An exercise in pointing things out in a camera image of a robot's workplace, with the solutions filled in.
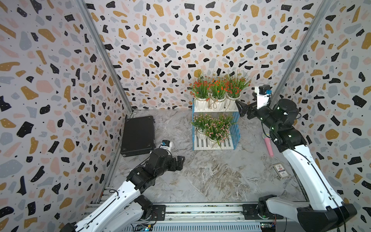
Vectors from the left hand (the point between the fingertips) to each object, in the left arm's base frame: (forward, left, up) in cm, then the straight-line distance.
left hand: (179, 157), depth 76 cm
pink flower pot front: (+15, -20, -8) cm, 26 cm away
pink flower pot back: (+23, -12, +1) cm, 26 cm away
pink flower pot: (+22, -27, -1) cm, 35 cm away
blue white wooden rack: (+16, -14, -15) cm, 26 cm away
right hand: (+14, -31, +28) cm, 44 cm away
